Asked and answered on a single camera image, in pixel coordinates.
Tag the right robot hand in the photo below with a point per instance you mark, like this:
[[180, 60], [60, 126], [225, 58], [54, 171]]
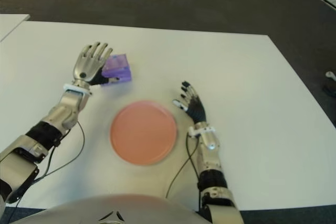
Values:
[[197, 108]]

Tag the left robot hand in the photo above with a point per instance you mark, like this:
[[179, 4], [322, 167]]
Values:
[[88, 64]]

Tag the purple tissue paper pack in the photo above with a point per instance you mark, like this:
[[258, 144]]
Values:
[[119, 65]]

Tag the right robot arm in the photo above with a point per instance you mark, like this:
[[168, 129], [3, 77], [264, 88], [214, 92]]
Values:
[[211, 153]]

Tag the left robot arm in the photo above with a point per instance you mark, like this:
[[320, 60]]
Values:
[[68, 106]]

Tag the pink round plate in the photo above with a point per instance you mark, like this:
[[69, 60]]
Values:
[[143, 133]]

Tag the white side table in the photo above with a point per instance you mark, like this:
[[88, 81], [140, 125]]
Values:
[[10, 24]]

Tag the silver robot torso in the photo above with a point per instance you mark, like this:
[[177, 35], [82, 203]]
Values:
[[118, 205]]

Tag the small white floor object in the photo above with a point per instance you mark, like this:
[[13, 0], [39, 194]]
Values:
[[330, 74]]

